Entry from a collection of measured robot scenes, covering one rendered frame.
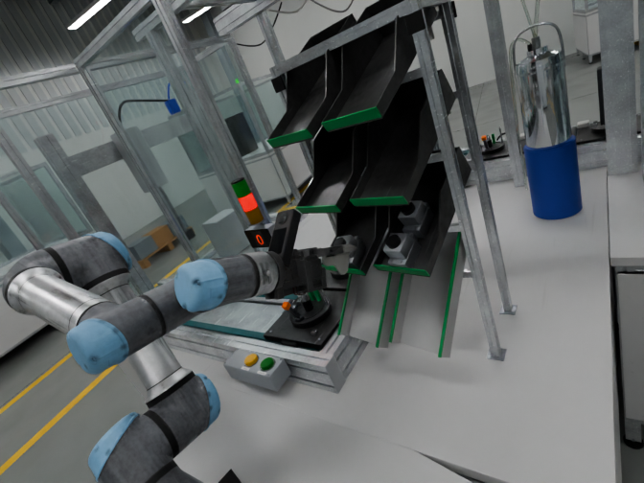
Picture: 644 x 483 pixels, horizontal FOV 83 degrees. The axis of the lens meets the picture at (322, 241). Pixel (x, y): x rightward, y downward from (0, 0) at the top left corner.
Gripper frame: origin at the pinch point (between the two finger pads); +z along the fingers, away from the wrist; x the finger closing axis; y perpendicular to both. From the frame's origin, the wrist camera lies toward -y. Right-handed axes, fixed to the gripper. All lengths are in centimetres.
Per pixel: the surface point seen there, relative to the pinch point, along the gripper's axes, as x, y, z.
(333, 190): -0.8, -12.9, 2.8
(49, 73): -105, -78, -22
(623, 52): 50, -51, 107
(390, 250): 11.5, 2.1, 3.1
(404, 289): 5.6, 12.6, 16.3
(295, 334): -31.3, 24.8, 12.4
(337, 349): -15.5, 27.8, 12.7
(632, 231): 46, 9, 85
